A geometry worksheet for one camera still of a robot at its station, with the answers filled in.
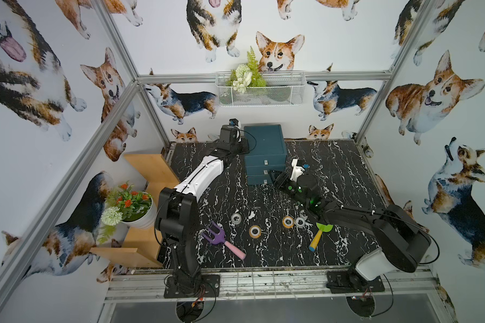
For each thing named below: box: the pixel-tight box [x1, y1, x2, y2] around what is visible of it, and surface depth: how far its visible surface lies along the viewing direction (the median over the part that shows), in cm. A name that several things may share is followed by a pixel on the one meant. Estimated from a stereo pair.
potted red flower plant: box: [98, 181, 157, 245], surface depth 73 cm
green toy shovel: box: [308, 222, 334, 252], surface depth 87 cm
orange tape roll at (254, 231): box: [248, 224, 262, 239], surface depth 89 cm
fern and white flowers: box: [226, 45, 267, 95], surface depth 82 cm
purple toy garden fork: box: [202, 220, 247, 260], surface depth 87 cm
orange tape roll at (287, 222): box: [282, 215, 295, 229], surface depth 92 cm
